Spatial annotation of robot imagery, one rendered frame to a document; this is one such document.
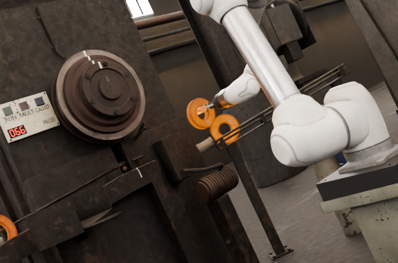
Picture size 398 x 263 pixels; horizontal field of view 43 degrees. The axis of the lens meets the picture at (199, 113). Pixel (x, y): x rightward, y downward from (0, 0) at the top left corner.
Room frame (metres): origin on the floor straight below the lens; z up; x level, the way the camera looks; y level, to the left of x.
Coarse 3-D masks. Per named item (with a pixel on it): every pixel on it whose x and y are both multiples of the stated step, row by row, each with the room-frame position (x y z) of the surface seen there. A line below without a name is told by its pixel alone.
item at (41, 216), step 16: (96, 192) 2.08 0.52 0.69; (48, 208) 1.84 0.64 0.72; (64, 208) 1.83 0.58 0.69; (80, 208) 2.10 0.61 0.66; (96, 208) 2.08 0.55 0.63; (112, 208) 2.07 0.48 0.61; (32, 224) 1.87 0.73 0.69; (48, 224) 1.85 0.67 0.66; (64, 224) 1.83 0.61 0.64; (80, 224) 1.82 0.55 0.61; (48, 240) 1.86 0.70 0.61; (64, 240) 1.84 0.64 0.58; (80, 240) 1.97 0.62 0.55; (96, 240) 1.99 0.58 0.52; (96, 256) 1.96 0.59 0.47
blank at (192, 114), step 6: (192, 102) 2.48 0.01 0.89; (198, 102) 2.50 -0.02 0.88; (204, 102) 2.52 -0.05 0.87; (192, 108) 2.47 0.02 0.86; (192, 114) 2.46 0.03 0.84; (210, 114) 2.53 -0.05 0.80; (192, 120) 2.46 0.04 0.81; (198, 120) 2.47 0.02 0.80; (204, 120) 2.50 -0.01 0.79; (210, 120) 2.52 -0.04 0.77; (198, 126) 2.47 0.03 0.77; (204, 126) 2.49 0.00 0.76
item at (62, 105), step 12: (72, 60) 2.42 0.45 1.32; (120, 60) 2.58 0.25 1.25; (60, 72) 2.37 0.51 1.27; (132, 72) 2.60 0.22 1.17; (60, 84) 2.35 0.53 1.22; (60, 96) 2.33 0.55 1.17; (144, 96) 2.61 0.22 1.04; (60, 108) 2.32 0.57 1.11; (144, 108) 2.59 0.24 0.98; (72, 120) 2.34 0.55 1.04; (84, 132) 2.36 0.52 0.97; (96, 132) 2.39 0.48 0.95; (120, 132) 2.47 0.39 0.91
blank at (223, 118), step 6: (222, 114) 2.64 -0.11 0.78; (228, 114) 2.64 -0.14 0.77; (216, 120) 2.64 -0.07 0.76; (222, 120) 2.64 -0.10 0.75; (228, 120) 2.64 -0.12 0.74; (234, 120) 2.64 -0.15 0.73; (210, 126) 2.64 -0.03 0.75; (216, 126) 2.64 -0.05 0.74; (234, 126) 2.64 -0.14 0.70; (210, 132) 2.64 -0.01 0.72; (216, 132) 2.64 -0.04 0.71; (234, 132) 2.64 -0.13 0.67; (216, 138) 2.64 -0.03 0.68; (234, 138) 2.64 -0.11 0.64
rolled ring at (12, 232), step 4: (0, 216) 2.06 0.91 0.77; (4, 216) 2.07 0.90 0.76; (0, 220) 2.06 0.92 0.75; (4, 220) 2.07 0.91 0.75; (8, 220) 2.08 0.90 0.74; (0, 224) 2.08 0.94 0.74; (4, 224) 2.07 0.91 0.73; (8, 224) 2.07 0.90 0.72; (12, 224) 2.08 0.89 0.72; (8, 228) 2.07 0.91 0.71; (12, 228) 2.08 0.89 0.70; (8, 232) 2.07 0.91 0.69; (12, 232) 2.08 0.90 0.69; (16, 232) 2.08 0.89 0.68; (8, 236) 2.08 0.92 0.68; (12, 236) 2.07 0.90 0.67
